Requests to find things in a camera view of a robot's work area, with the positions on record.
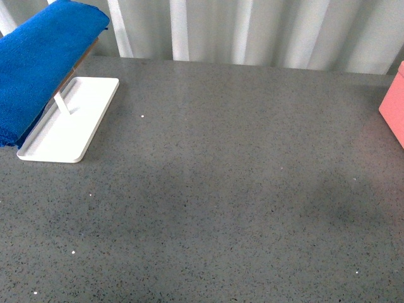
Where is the pink plastic box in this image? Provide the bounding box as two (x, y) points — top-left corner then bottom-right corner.
(379, 61), (404, 147)

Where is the white pleated curtain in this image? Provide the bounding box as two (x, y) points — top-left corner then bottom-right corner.
(0, 0), (404, 76)

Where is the white towel rack stand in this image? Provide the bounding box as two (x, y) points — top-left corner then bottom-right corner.
(16, 39), (119, 163)

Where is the blue microfiber cloth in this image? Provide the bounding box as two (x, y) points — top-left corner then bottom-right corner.
(1, 1), (110, 147)

